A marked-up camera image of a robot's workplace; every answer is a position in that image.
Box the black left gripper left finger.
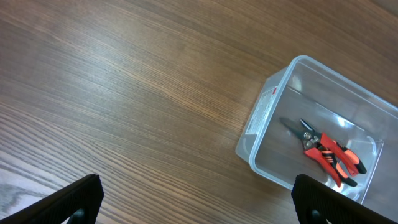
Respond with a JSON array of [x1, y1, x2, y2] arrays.
[[1, 174, 104, 224]]

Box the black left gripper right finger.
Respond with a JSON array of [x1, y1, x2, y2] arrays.
[[291, 174, 394, 224]]

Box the red handled snips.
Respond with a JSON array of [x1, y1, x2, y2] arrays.
[[279, 116, 361, 188]]

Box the orange black needle-nose pliers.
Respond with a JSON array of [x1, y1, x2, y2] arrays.
[[300, 118, 368, 188]]

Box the clear plastic container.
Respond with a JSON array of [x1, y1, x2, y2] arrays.
[[236, 55, 397, 220]]

